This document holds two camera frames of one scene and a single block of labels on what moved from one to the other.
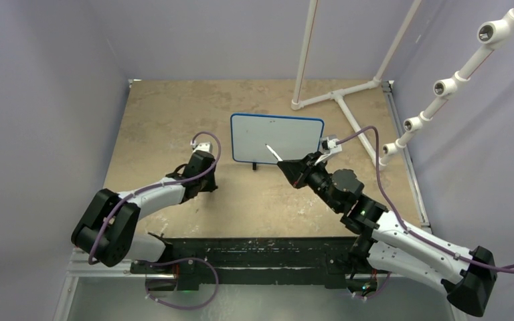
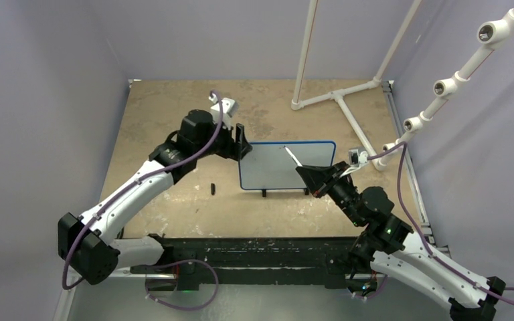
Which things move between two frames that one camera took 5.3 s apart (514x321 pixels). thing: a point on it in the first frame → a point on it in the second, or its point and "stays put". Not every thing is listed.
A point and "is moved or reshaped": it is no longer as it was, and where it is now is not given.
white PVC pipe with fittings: (490, 35) stays put
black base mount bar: (230, 261) stays put
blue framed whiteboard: (290, 137) is moved or reshaped
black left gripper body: (207, 182) → (225, 146)
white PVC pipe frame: (338, 96) stays put
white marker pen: (274, 153) → (297, 162)
